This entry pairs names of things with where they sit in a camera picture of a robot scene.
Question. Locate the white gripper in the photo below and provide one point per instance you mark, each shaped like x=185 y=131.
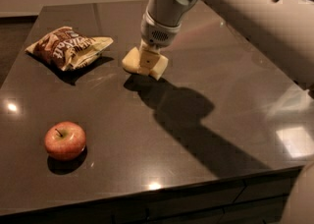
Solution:
x=159 y=32

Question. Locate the yellow wavy sponge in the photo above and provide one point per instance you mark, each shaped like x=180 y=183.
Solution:
x=145 y=63

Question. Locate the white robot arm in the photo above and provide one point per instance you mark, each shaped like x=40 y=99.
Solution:
x=282 y=30

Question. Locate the brown chip bag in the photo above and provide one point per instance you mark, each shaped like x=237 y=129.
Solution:
x=68 y=50

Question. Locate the red apple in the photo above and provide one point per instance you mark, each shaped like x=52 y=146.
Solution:
x=65 y=141

